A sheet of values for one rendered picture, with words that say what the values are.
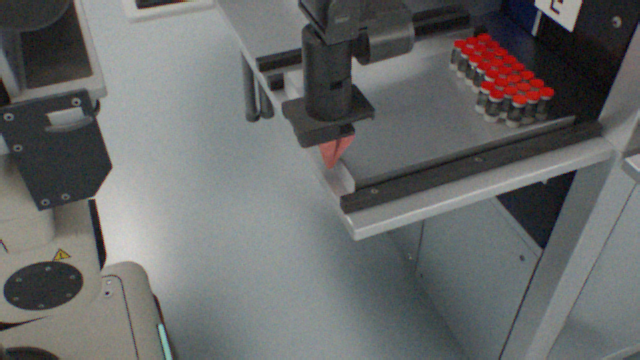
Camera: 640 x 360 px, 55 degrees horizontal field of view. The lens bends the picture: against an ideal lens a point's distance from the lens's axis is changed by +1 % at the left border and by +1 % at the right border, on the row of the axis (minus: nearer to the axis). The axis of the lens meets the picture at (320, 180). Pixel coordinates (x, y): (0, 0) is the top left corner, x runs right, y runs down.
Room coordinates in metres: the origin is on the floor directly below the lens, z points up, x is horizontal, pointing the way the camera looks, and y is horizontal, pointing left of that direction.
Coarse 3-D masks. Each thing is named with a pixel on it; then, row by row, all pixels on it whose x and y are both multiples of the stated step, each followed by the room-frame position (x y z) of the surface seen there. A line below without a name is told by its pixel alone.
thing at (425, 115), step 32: (352, 64) 0.82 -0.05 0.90; (384, 64) 0.84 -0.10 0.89; (416, 64) 0.85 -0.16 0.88; (448, 64) 0.85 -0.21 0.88; (288, 96) 0.76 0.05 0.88; (384, 96) 0.76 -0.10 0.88; (416, 96) 0.76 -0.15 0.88; (448, 96) 0.76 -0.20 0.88; (384, 128) 0.68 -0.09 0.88; (416, 128) 0.68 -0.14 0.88; (448, 128) 0.68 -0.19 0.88; (480, 128) 0.68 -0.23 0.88; (512, 128) 0.68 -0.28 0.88; (544, 128) 0.65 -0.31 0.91; (352, 160) 0.62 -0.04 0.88; (384, 160) 0.62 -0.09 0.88; (416, 160) 0.62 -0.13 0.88; (448, 160) 0.59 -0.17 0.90; (352, 192) 0.55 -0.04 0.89
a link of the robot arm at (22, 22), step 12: (0, 0) 0.42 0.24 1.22; (12, 0) 0.42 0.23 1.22; (24, 0) 0.43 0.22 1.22; (36, 0) 0.43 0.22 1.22; (48, 0) 0.43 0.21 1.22; (60, 0) 0.44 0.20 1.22; (0, 12) 0.42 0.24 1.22; (12, 12) 0.42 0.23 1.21; (24, 12) 0.42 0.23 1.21; (36, 12) 0.43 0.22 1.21; (48, 12) 0.43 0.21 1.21; (60, 12) 0.44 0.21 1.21; (0, 24) 0.42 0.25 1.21; (12, 24) 0.42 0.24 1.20; (24, 24) 0.42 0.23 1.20; (36, 24) 0.43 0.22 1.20; (48, 24) 0.43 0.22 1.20
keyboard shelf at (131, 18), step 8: (128, 0) 1.21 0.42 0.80; (200, 0) 1.21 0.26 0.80; (208, 0) 1.21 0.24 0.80; (128, 8) 1.18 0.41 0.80; (136, 8) 1.18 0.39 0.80; (144, 8) 1.18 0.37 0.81; (152, 8) 1.18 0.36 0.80; (160, 8) 1.18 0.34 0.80; (168, 8) 1.18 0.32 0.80; (176, 8) 1.18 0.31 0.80; (184, 8) 1.19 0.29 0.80; (192, 8) 1.19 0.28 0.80; (200, 8) 1.20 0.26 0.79; (208, 8) 1.21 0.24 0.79; (128, 16) 1.15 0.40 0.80; (136, 16) 1.15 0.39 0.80; (144, 16) 1.16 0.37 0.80; (152, 16) 1.16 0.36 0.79; (160, 16) 1.17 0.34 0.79; (168, 16) 1.17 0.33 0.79
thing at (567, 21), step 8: (536, 0) 0.84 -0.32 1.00; (544, 0) 0.83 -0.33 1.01; (568, 0) 0.79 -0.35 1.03; (576, 0) 0.78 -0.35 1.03; (544, 8) 0.83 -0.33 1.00; (560, 8) 0.80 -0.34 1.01; (568, 8) 0.78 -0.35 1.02; (576, 8) 0.77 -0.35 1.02; (552, 16) 0.81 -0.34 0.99; (560, 16) 0.79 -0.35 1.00; (568, 16) 0.78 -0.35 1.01; (576, 16) 0.77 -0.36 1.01; (560, 24) 0.79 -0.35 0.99; (568, 24) 0.78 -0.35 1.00
